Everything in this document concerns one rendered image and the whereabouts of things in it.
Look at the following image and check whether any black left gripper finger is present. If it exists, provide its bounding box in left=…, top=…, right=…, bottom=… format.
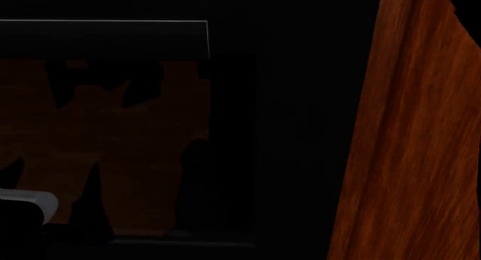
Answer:
left=0, top=156, right=26, bottom=190
left=69, top=159, right=116, bottom=244

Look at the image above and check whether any brown wooden cabinet panel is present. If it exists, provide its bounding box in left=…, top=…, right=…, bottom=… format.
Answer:
left=325, top=0, right=481, bottom=260

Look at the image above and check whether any white gripper camera box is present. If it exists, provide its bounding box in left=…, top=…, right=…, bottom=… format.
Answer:
left=0, top=187, right=59, bottom=225

